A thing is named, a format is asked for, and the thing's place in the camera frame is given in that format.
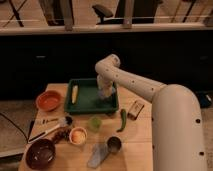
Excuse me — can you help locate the dark purple bowl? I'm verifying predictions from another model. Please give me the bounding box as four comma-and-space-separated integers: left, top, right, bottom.
25, 139, 56, 170

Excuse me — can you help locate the orange bowl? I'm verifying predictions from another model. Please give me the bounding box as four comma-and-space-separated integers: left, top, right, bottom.
35, 90, 61, 112

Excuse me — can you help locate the black office chair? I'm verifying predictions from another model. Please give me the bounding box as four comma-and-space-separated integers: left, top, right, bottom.
92, 0, 162, 25

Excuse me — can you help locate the black floor device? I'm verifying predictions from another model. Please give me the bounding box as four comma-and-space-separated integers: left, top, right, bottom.
197, 92, 212, 108

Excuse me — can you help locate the grey blue cloth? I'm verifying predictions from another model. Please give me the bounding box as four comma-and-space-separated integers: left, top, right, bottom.
87, 143, 109, 169

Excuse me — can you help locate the yellow corn cob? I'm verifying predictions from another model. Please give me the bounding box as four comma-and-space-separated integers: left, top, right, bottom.
71, 85, 78, 104

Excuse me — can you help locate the small cup orange inside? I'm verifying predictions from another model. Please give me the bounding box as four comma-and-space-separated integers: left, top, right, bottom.
69, 127, 87, 146

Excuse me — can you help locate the small green cup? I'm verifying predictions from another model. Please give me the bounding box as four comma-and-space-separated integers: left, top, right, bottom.
88, 116, 102, 132

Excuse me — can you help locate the green plastic tray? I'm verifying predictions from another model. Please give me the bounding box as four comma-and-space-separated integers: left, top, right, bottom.
64, 78, 119, 114

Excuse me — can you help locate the brown pine cone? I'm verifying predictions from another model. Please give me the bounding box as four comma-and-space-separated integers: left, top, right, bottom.
52, 128, 71, 144

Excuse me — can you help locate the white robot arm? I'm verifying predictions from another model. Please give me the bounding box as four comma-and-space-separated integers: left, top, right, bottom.
95, 54, 207, 171

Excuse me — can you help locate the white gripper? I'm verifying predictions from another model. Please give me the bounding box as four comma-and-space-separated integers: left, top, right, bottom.
97, 75, 116, 99

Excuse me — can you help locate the metal cup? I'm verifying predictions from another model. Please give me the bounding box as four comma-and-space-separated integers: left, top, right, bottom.
107, 136, 122, 154

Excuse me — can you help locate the black cable on floor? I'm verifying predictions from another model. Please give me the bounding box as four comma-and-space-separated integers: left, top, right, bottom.
0, 112, 30, 143

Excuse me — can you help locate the green chili pepper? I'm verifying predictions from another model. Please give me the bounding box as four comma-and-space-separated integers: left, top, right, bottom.
116, 109, 127, 132

